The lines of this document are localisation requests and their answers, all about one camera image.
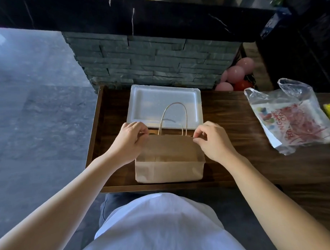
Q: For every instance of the person's left hand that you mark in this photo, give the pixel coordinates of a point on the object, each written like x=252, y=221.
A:
x=126, y=145

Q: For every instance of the person's right hand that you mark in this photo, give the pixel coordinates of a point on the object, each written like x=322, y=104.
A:
x=217, y=146

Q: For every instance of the person's right thumb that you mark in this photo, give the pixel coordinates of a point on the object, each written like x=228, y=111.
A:
x=200, y=140

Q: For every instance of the person's left thumb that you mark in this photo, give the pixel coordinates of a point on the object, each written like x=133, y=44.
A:
x=144, y=137

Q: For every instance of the person's right forearm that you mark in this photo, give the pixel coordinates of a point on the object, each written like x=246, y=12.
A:
x=278, y=206

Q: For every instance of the person's left forearm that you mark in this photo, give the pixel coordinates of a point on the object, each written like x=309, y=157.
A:
x=60, y=208

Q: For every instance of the white foam tray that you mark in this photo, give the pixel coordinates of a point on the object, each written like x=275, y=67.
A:
x=153, y=105

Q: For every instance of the large pink balloon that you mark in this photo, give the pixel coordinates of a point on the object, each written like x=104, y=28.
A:
x=224, y=87
x=246, y=64
x=235, y=73

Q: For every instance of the small pink balloon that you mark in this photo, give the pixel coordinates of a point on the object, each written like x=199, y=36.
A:
x=224, y=76

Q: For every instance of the red balloon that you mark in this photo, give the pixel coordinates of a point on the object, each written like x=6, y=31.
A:
x=243, y=85

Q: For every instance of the grey stone counter base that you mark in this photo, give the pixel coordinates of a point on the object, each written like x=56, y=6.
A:
x=152, y=62

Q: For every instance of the person's dark trousers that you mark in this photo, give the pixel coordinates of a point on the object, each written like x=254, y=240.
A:
x=112, y=207

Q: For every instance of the person's white shirt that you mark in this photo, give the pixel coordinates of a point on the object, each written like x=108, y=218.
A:
x=163, y=226

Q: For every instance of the clear plastic bag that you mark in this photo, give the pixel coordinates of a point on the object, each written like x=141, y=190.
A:
x=291, y=116

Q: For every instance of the red printed packet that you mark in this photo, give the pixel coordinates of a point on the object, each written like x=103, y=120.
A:
x=300, y=124

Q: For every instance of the black marble countertop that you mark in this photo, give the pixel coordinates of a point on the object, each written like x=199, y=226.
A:
x=96, y=15

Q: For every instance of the blue packet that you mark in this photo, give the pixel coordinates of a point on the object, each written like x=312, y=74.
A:
x=269, y=25

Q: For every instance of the dark cabinet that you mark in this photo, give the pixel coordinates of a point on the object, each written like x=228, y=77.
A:
x=300, y=48

